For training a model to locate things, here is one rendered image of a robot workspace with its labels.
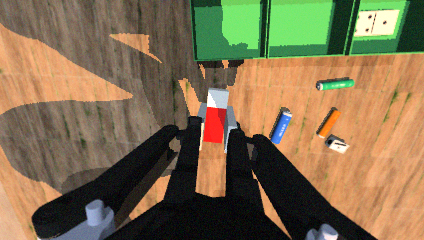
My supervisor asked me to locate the blue aa battery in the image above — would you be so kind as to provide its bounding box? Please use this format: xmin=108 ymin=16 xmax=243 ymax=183
xmin=271 ymin=111 xmax=293 ymax=144

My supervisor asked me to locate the green rack of bins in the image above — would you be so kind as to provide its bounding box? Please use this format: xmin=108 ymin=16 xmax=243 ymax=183
xmin=190 ymin=0 xmax=424 ymax=61

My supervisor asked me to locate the white domino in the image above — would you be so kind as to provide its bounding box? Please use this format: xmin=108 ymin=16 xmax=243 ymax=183
xmin=354 ymin=10 xmax=399 ymax=36

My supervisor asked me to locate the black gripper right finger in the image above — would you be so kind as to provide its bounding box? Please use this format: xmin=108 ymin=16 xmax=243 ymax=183
xmin=223 ymin=106 xmax=378 ymax=240

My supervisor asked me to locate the red and white eraser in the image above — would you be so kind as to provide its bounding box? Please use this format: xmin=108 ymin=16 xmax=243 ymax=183
xmin=203 ymin=87 xmax=229 ymax=143

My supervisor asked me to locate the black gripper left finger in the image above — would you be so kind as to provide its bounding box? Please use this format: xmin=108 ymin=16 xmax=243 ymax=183
xmin=31 ymin=103 xmax=207 ymax=240

